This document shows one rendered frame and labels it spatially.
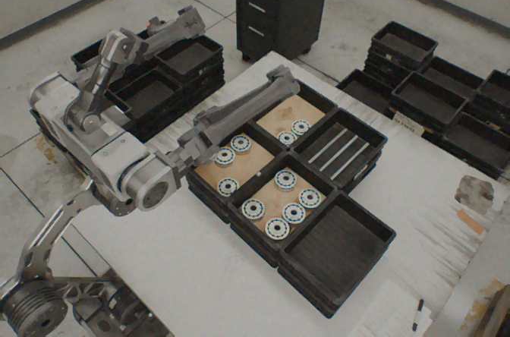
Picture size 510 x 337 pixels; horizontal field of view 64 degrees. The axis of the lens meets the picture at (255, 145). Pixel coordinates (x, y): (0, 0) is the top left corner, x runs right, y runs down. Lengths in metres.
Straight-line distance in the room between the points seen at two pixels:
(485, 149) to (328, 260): 1.58
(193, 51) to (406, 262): 2.03
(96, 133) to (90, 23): 3.24
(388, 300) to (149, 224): 1.11
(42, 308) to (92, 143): 0.69
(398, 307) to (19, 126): 2.95
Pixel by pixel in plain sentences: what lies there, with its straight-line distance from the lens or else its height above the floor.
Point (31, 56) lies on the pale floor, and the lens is 4.26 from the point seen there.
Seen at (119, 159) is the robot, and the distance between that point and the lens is 1.19.
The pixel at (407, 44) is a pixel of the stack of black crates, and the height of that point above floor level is 0.49.
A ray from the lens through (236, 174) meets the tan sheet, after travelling 1.95.
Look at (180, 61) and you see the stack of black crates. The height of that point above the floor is 0.49.
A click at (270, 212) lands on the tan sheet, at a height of 0.83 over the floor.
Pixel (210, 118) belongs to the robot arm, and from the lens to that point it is 1.57.
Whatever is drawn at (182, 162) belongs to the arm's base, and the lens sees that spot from 1.20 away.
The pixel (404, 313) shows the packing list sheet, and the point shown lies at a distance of 1.92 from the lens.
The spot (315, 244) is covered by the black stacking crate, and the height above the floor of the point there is 0.83.
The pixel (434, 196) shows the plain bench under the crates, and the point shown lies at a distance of 2.24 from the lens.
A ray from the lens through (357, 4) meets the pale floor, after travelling 4.63.
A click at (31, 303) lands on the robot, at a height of 0.97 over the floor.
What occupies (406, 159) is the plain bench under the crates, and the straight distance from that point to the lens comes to 2.32.
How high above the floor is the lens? 2.45
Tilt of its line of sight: 52 degrees down
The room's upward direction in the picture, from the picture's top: 2 degrees clockwise
